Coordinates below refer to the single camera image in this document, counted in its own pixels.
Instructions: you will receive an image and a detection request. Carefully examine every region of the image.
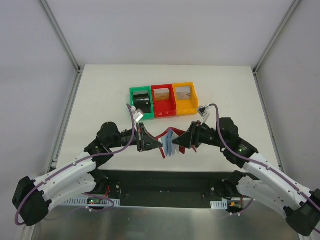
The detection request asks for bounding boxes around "red leather card holder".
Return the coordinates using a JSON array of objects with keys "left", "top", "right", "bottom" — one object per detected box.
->
[{"left": 155, "top": 127, "right": 186, "bottom": 159}]

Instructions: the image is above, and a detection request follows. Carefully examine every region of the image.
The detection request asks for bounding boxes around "left aluminium frame post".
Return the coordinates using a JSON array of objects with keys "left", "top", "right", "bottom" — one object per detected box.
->
[{"left": 38, "top": 0, "right": 85, "bottom": 73}]

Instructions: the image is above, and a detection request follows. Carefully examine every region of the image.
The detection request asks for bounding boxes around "green plastic bin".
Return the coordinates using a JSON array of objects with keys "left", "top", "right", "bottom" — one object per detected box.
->
[{"left": 129, "top": 86, "right": 155, "bottom": 120}]

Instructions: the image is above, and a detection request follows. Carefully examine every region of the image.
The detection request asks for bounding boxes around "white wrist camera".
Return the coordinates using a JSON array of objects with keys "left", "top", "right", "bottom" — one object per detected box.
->
[
  {"left": 130, "top": 106, "right": 145, "bottom": 123},
  {"left": 197, "top": 105, "right": 210, "bottom": 124}
]

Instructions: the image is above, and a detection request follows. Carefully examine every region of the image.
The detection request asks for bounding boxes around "black card in green bin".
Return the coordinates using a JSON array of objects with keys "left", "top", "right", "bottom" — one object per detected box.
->
[{"left": 132, "top": 90, "right": 151, "bottom": 114}]

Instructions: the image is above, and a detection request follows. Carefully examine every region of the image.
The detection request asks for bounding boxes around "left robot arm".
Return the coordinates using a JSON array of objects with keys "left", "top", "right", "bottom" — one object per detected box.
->
[{"left": 12, "top": 122, "right": 163, "bottom": 227}]

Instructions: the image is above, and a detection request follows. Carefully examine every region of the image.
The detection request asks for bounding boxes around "white cable duct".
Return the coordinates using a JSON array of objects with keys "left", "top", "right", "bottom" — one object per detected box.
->
[
  {"left": 210, "top": 199, "right": 228, "bottom": 210},
  {"left": 60, "top": 196, "right": 121, "bottom": 208}
]

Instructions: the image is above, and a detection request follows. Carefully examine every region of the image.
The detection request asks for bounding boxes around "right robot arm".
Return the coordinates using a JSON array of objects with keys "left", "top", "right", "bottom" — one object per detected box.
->
[{"left": 172, "top": 117, "right": 320, "bottom": 237}]

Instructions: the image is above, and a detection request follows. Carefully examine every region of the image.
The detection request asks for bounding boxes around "yellow plastic bin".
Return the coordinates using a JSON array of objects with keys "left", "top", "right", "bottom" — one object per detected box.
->
[{"left": 172, "top": 82, "right": 199, "bottom": 116}]

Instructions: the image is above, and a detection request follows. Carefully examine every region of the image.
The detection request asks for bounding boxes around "purple cable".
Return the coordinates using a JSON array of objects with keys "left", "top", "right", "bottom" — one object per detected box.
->
[
  {"left": 14, "top": 103, "right": 138, "bottom": 227},
  {"left": 207, "top": 103, "right": 320, "bottom": 233}
]

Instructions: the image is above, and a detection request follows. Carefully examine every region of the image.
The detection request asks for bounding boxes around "aluminium frame post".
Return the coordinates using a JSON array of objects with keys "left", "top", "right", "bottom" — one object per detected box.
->
[
  {"left": 252, "top": 0, "right": 303, "bottom": 75},
  {"left": 38, "top": 0, "right": 85, "bottom": 73}
]

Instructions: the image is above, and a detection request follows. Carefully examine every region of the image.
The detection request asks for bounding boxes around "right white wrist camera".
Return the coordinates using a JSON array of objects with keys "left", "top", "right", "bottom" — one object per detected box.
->
[{"left": 197, "top": 105, "right": 210, "bottom": 124}]

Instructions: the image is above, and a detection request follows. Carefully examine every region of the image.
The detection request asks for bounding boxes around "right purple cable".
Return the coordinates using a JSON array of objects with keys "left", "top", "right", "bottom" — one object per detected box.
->
[{"left": 207, "top": 103, "right": 320, "bottom": 233}]

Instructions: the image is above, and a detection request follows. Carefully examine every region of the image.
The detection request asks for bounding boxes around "red plastic bin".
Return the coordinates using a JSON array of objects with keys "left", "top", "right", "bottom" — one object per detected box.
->
[{"left": 151, "top": 84, "right": 177, "bottom": 118}]

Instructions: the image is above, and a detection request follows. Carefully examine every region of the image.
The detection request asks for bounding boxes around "right aluminium frame post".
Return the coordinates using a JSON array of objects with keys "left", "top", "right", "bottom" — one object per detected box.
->
[{"left": 252, "top": 0, "right": 303, "bottom": 75}]

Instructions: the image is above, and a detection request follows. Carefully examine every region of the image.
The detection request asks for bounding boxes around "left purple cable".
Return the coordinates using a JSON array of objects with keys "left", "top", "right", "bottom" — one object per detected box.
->
[{"left": 14, "top": 103, "right": 138, "bottom": 227}]

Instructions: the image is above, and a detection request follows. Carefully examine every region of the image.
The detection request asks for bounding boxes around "left white cable duct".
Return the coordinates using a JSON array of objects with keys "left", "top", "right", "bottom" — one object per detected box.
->
[{"left": 60, "top": 196, "right": 121, "bottom": 208}]

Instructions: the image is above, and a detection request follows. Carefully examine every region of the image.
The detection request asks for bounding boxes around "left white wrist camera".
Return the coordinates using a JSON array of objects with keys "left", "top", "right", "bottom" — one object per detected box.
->
[{"left": 130, "top": 106, "right": 145, "bottom": 123}]

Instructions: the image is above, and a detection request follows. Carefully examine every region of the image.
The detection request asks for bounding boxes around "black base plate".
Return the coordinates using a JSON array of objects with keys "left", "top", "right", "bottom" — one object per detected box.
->
[{"left": 89, "top": 170, "right": 243, "bottom": 209}]

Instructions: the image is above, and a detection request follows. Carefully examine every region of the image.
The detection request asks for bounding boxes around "right white cable duct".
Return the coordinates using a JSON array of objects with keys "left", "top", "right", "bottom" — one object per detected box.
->
[{"left": 210, "top": 199, "right": 228, "bottom": 210}]

